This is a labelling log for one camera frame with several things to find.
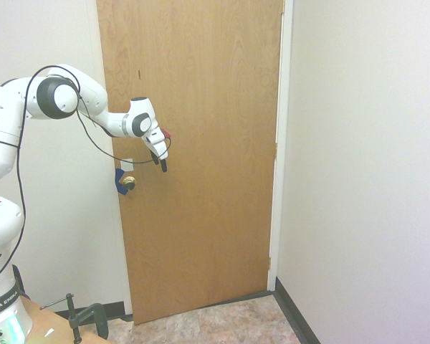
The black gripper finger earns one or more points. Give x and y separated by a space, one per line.
163 166
154 158

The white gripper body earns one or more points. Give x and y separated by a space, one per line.
158 143

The wooden door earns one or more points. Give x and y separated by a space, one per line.
208 179

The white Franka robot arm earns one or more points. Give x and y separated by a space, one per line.
7 107

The brass door knob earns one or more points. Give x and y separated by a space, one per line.
130 182

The brass door hinge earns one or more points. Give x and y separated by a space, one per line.
276 150
270 264

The white rectangular plate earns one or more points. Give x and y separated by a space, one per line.
127 165

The blue tape strip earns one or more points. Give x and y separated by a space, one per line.
121 190

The black room baseboard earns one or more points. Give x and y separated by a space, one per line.
297 315
111 309

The black metal clamp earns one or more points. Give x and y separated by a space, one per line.
100 315

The brown wooden board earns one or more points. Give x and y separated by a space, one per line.
43 322

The small white paper scrap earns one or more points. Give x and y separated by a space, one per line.
49 332

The white door frame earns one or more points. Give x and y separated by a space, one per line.
283 107

